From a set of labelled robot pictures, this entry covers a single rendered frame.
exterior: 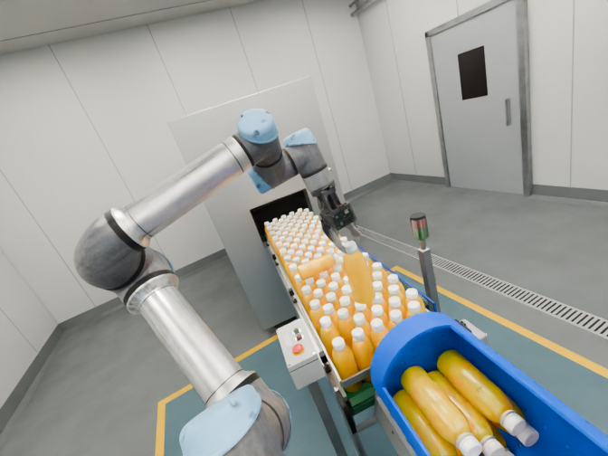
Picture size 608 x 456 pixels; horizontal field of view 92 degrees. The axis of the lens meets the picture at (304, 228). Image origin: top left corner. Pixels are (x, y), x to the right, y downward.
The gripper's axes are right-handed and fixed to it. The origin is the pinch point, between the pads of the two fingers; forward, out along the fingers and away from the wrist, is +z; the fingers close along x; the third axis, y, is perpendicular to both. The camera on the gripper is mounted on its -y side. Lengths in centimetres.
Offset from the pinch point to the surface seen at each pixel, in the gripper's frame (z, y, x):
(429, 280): 48, -26, 31
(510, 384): 36, 33, 12
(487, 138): 93, -253, 278
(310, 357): 25.4, 1.8, -27.1
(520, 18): -21, -199, 302
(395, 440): 51, 19, -17
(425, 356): 31.5, 18.4, 1.2
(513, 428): 31, 42, 4
